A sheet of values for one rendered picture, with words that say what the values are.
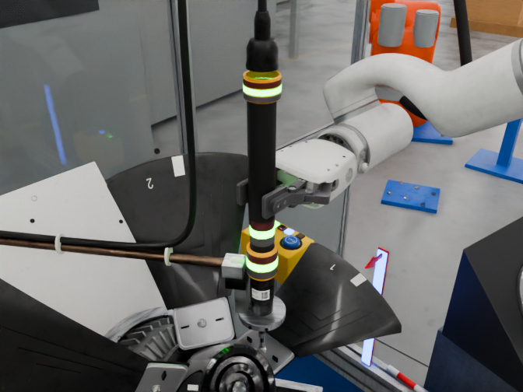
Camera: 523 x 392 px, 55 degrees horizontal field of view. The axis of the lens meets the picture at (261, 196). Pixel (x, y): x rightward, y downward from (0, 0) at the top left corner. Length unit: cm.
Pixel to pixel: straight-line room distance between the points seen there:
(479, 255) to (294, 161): 57
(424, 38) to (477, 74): 369
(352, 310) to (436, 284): 201
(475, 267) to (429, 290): 173
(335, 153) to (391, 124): 13
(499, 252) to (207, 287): 67
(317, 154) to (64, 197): 48
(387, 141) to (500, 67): 21
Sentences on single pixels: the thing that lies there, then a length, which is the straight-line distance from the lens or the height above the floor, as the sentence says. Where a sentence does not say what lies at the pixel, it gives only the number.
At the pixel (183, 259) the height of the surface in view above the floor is 135.
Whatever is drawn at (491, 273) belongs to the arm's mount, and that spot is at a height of 112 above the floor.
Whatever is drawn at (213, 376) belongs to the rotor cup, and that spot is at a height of 125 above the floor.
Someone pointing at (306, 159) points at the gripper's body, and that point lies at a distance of 69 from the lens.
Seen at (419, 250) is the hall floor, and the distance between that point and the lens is 312.
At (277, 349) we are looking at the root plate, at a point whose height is 118.
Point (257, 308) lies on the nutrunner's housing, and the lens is 75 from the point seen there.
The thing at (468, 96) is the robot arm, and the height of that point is 159.
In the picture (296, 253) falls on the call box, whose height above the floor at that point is 107.
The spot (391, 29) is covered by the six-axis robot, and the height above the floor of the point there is 86.
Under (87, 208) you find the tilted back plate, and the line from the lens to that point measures 98.
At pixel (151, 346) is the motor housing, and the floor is 119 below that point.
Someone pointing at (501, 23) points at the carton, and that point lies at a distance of 852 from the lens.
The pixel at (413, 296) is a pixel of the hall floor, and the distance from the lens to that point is 279.
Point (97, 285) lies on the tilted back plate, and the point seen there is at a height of 120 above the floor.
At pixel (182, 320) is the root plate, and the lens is 79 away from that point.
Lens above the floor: 180
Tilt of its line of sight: 31 degrees down
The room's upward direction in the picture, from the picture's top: straight up
